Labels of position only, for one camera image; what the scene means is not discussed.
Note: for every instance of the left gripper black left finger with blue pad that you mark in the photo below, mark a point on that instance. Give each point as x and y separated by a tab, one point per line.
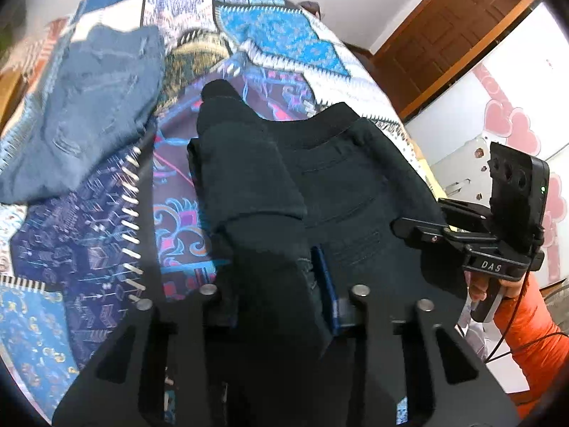
123	384

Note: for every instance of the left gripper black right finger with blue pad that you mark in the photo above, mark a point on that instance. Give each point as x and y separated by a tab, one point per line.
391	355

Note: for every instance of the black pants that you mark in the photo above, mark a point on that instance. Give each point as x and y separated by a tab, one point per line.
302	210

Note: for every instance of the orange sleeve forearm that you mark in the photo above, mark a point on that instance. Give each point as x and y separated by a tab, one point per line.
538	346

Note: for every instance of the person's right hand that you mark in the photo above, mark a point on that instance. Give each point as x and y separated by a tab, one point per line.
479	287

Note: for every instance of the blue patchwork bedspread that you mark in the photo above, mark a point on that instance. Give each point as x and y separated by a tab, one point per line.
72	266

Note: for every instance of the wooden wardrobe with white door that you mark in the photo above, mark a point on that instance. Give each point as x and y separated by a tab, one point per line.
516	95

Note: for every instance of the brown wooden door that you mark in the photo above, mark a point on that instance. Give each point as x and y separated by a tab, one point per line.
435	43

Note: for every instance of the folded blue jeans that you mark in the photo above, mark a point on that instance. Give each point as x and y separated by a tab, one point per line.
95	97

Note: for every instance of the grey backpack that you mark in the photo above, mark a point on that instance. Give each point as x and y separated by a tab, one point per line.
312	7

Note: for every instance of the wooden lap desk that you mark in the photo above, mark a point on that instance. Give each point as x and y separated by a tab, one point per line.
11	87

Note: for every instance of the orange striped pillow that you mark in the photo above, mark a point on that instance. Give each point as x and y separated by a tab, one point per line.
31	54

